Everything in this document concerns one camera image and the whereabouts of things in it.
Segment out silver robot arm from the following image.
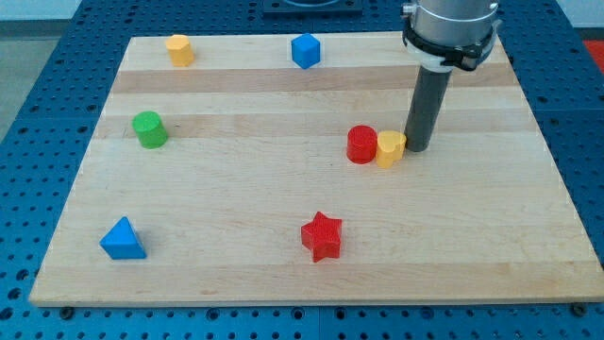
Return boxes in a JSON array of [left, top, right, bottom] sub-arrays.
[[401, 0, 500, 74]]

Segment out red star block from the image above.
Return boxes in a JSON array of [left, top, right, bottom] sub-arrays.
[[300, 212, 343, 263]]

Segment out yellow heart block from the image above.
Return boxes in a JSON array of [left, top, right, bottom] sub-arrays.
[[376, 130, 407, 168]]

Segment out wooden board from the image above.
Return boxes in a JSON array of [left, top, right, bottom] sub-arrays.
[[29, 32, 603, 307]]

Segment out red cylinder block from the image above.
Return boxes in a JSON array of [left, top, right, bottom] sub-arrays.
[[346, 125, 378, 164]]

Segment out blue cube block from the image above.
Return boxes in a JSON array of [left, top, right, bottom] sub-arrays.
[[291, 33, 321, 69]]

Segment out green cylinder block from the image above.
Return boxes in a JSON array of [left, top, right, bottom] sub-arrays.
[[132, 110, 168, 149]]

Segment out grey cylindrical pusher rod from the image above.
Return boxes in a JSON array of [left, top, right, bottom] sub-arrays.
[[404, 66, 451, 152]]

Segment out yellow hexagon block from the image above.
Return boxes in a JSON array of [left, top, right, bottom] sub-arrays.
[[165, 34, 194, 67]]

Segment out blue triangle block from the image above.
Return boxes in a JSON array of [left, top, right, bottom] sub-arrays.
[[99, 216, 146, 260]]

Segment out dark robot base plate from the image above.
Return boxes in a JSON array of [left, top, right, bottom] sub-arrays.
[[260, 0, 363, 18]]

